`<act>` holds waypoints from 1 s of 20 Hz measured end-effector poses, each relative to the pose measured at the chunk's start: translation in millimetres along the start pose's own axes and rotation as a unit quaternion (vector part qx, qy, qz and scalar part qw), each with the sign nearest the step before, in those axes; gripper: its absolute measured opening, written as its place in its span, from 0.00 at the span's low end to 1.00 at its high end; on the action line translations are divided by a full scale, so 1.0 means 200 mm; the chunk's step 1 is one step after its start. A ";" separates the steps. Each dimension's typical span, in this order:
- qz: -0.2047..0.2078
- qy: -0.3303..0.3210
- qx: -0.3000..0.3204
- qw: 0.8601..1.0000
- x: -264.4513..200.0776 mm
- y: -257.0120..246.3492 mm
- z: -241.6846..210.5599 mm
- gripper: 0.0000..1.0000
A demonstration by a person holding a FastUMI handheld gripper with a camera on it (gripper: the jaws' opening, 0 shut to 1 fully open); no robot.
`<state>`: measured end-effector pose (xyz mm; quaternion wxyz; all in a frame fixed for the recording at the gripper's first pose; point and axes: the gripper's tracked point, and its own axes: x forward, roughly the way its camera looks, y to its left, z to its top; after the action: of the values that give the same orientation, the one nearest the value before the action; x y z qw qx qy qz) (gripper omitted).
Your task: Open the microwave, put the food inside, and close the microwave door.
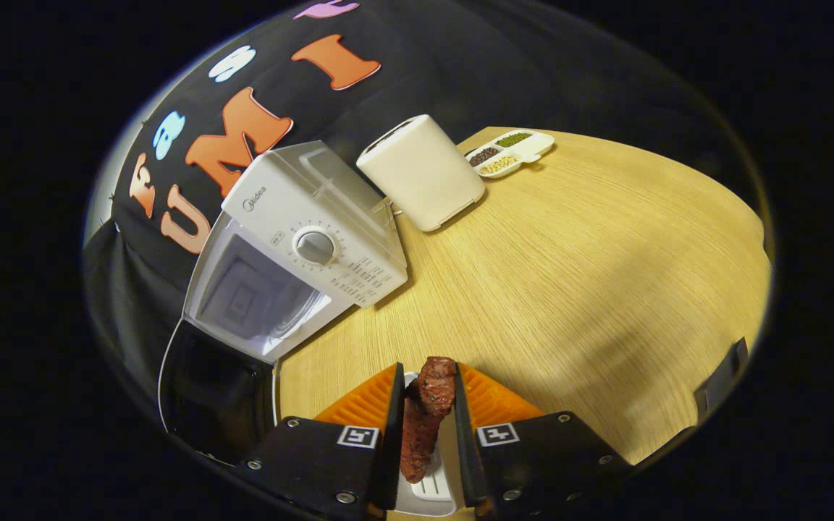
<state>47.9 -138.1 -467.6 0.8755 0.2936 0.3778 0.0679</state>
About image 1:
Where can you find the brown cooked meat piece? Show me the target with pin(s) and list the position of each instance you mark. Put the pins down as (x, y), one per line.
(428, 405)

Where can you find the cream white toaster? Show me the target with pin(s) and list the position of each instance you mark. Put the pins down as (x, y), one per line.
(420, 174)

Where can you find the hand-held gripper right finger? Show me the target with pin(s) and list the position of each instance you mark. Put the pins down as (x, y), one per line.
(464, 449)

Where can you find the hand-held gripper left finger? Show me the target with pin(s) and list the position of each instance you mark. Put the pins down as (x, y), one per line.
(389, 449)

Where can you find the white microwave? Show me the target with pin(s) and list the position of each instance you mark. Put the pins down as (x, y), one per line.
(316, 210)

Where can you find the white divided dish with beans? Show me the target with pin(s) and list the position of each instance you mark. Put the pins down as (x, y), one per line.
(525, 148)

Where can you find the small white ribbed tray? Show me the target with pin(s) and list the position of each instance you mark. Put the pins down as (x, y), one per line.
(431, 493)

